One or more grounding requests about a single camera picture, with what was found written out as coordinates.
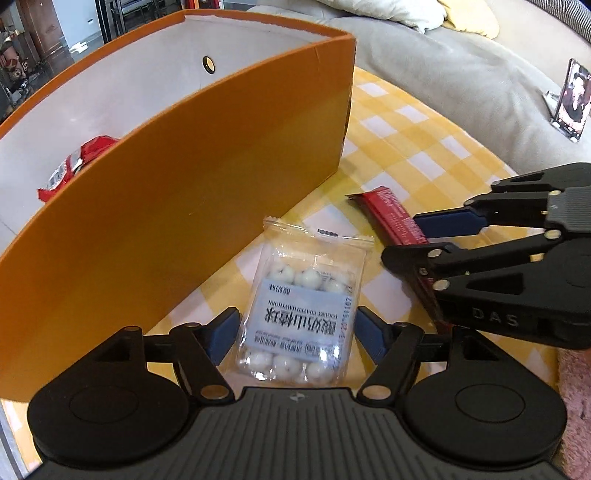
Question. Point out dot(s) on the long red snack bar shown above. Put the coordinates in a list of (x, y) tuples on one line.
[(392, 214)]

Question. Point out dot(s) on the dark shelf with ornaments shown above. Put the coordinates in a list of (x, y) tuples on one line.
[(27, 60)]

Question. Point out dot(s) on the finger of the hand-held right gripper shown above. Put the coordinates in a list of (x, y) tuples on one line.
[(415, 256), (448, 222)]

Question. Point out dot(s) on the phone with lit screen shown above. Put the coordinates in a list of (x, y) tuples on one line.
[(575, 99)]

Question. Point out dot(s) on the pink plush blanket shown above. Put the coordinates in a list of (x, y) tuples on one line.
[(575, 392)]

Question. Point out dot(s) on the yellow checked tablecloth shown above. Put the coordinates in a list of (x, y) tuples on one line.
[(415, 152)]

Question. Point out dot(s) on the orange cardboard box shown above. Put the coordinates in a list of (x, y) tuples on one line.
[(138, 230)]

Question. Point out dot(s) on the large red snack packet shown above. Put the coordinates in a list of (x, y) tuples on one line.
[(92, 150)]

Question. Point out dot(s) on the grey sofa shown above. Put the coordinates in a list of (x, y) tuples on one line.
[(461, 78)]

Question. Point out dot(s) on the cream cushion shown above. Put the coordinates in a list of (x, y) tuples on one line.
[(392, 11)]

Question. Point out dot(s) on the yellow cushion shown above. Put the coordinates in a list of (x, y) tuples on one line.
[(475, 21)]

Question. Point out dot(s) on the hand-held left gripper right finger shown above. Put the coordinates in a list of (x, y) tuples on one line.
[(370, 335)]

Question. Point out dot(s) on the clear packet of white balls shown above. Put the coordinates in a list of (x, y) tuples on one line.
[(300, 314)]

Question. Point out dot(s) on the striped grey cushion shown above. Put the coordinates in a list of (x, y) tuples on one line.
[(565, 9)]

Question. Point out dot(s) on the phone stand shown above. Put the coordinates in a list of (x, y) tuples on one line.
[(551, 99)]

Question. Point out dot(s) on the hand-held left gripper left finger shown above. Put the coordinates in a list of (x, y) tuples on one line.
[(222, 335)]

